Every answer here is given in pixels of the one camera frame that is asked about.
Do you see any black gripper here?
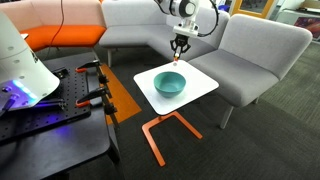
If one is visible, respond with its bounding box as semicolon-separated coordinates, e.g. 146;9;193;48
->
169;33;192;62

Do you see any grey sofa seat with backrest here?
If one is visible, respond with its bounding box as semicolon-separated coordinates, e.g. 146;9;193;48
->
188;13;314;130

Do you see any black robot table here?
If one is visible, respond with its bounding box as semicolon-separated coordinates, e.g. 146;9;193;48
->
0;49;123;180

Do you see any thin red cable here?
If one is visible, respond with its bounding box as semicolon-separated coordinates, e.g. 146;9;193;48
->
48;0;65;51

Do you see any purple lit plug cable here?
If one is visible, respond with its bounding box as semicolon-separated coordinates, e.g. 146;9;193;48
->
0;93;21;116

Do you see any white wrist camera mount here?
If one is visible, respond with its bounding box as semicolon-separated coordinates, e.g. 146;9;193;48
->
172;18;200;38

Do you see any black clamp orange handle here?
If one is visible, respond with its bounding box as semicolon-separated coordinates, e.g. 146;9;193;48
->
75;86;120;129
75;59;110;85

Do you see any orange and pink sofa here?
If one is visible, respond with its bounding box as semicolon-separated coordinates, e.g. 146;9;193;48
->
0;0;108;53

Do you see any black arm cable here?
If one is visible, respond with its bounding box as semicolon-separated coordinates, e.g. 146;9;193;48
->
196;0;220;38

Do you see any teal bowl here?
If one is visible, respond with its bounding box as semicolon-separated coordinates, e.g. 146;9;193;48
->
153;71;187;99

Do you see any background cabinet with poster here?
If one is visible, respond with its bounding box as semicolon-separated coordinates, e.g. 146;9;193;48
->
275;8;320;43

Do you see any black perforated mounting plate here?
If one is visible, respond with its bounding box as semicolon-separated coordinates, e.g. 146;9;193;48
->
0;51;93;144

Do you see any long grey sofa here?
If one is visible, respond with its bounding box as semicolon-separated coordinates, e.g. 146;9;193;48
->
98;0;231;68

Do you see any white side table orange frame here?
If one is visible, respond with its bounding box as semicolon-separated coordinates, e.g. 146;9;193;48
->
133;59;220;168

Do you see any orange door frame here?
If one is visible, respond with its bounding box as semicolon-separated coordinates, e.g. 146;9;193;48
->
229;0;279;20

